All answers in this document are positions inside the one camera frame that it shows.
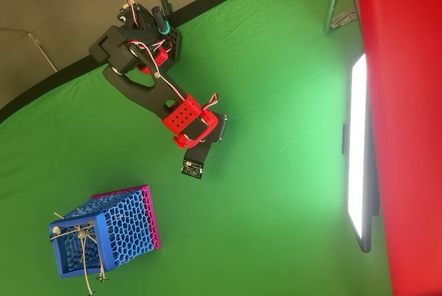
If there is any white red servo cable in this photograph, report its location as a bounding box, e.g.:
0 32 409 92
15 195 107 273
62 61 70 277
201 92 220 110
126 41 189 102

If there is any blue and magenta mesh basket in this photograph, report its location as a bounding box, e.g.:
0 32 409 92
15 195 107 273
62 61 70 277
47 184 162 279

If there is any black flat light panel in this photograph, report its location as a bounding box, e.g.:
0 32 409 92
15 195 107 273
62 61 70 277
341 52 381 254

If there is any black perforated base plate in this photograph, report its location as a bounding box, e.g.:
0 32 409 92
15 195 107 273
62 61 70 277
157 28 182 70

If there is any green table cloth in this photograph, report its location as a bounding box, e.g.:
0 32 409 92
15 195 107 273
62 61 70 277
0 0 393 296

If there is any red foreground bar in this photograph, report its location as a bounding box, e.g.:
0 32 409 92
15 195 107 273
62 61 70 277
352 0 442 296

